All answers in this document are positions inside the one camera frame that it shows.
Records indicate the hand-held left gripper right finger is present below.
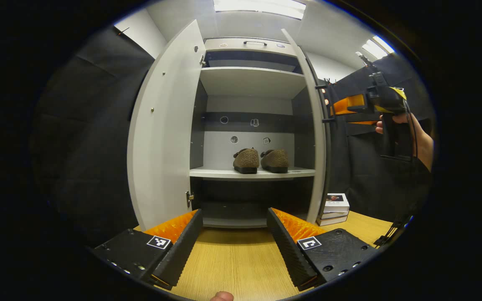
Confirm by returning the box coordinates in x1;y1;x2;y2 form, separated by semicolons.
266;207;379;291

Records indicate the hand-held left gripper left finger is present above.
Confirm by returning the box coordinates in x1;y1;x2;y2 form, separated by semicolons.
90;209;204;291

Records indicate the shoe cabinet door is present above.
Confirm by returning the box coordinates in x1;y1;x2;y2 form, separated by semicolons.
127;19;207;231
281;28;328;225

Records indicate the brown fuzzy shoe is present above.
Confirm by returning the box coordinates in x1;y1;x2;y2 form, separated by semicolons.
260;149;290;173
233;147;261;174

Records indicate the grey white shoe cabinet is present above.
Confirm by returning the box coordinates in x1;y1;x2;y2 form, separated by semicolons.
188;37;322;229

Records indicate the small ceiling light panel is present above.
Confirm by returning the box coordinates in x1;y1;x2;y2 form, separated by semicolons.
361;36;395;59

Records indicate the large ceiling light panel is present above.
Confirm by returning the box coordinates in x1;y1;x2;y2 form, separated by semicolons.
213;0;306;20

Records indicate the black right door handle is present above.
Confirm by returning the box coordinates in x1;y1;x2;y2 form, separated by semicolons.
315;79;336;124

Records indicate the black cable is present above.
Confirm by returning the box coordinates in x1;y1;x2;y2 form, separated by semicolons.
403;99;420;161

